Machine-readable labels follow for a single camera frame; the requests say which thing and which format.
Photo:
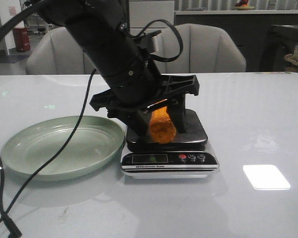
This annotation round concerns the orange corn cob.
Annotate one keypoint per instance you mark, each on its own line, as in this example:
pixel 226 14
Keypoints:
pixel 161 128

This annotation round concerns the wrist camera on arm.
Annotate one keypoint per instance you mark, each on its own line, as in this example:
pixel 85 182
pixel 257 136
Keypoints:
pixel 151 41

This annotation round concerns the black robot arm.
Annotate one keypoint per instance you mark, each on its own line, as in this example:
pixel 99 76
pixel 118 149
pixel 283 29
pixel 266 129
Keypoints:
pixel 135 84

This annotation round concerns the dark side table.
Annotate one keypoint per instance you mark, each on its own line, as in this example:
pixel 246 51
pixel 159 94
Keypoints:
pixel 280 40

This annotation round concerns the red trash bin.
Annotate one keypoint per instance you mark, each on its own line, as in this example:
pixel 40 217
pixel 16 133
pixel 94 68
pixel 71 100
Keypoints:
pixel 21 39

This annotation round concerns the beige chair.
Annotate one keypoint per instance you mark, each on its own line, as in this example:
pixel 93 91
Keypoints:
pixel 58 53
pixel 206 49

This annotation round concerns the fruit bowl on counter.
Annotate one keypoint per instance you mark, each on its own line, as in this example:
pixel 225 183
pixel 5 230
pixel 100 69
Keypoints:
pixel 243 5

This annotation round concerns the white drawer cabinet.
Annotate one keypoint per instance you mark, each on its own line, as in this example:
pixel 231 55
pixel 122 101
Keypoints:
pixel 142 12

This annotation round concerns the digital kitchen scale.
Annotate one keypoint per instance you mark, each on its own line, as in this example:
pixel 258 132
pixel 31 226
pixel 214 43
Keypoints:
pixel 188 156

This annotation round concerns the pink wall notice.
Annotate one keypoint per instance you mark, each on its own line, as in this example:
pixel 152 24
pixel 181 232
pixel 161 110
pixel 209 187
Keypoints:
pixel 12 10

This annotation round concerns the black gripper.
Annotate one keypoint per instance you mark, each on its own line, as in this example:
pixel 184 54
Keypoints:
pixel 173 89

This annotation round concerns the light green plate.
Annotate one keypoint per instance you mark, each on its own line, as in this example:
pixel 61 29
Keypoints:
pixel 86 145

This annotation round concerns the left beige chair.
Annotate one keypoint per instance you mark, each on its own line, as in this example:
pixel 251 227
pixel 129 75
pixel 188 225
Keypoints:
pixel 58 53

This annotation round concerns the dark counter with white top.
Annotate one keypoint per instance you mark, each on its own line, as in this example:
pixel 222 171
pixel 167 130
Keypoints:
pixel 247 28

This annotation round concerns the right beige chair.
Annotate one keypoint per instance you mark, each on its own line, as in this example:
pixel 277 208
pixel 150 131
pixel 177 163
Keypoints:
pixel 206 49

